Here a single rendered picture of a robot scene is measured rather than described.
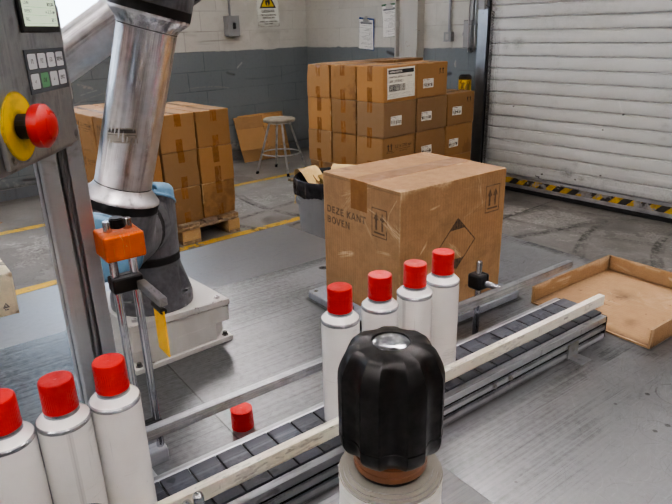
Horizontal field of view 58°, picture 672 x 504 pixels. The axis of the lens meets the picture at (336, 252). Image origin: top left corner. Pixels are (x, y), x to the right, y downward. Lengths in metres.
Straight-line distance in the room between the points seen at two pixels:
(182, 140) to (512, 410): 3.53
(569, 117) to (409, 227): 4.20
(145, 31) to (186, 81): 5.87
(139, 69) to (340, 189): 0.49
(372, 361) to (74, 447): 0.35
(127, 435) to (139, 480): 0.06
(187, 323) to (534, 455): 0.63
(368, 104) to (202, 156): 1.24
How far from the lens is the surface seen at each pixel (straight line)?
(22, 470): 0.68
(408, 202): 1.11
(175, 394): 1.07
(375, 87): 4.43
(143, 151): 0.95
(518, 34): 5.49
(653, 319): 1.38
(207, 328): 1.18
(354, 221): 1.22
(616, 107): 5.09
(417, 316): 0.87
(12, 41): 0.62
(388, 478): 0.49
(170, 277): 1.14
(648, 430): 1.04
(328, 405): 0.85
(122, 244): 0.70
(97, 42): 1.10
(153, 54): 0.93
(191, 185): 4.34
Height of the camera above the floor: 1.40
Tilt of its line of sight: 20 degrees down
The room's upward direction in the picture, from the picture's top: 2 degrees counter-clockwise
